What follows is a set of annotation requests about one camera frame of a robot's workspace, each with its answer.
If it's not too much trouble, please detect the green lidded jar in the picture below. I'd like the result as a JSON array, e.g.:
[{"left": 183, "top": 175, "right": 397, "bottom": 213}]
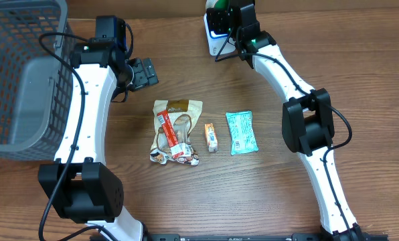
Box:
[{"left": 206, "top": 0, "right": 229, "bottom": 9}]

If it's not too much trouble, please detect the beige snack pouch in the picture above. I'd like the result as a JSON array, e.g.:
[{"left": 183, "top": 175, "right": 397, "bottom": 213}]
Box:
[{"left": 149, "top": 100, "right": 203, "bottom": 166}]

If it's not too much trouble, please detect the red snack bar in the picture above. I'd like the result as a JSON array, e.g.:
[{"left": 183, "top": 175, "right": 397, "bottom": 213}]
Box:
[{"left": 157, "top": 110, "right": 184, "bottom": 159}]

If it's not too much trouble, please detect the small orange snack packet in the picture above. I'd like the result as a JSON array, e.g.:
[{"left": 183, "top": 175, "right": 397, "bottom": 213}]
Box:
[{"left": 205, "top": 123, "right": 218, "bottom": 153}]

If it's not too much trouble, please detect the teal orange snack packet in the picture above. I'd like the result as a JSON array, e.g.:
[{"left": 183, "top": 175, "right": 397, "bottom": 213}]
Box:
[{"left": 226, "top": 110, "right": 259, "bottom": 155}]

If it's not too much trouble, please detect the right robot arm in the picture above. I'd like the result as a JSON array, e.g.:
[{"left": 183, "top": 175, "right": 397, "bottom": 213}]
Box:
[{"left": 205, "top": 1, "right": 366, "bottom": 240}]

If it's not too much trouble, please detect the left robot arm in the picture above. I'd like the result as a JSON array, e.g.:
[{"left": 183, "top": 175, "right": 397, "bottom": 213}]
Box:
[{"left": 38, "top": 15, "right": 158, "bottom": 241}]

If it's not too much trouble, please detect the white barcode scanner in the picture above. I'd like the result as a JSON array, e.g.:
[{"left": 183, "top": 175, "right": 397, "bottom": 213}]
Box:
[{"left": 204, "top": 14, "right": 236, "bottom": 56}]

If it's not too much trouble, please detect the grey plastic mesh basket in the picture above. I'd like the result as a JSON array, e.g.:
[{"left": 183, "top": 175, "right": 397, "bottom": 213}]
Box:
[{"left": 0, "top": 0, "right": 76, "bottom": 161}]

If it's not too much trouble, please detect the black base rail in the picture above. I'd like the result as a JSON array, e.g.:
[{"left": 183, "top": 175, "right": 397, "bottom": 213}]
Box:
[{"left": 89, "top": 232, "right": 390, "bottom": 241}]

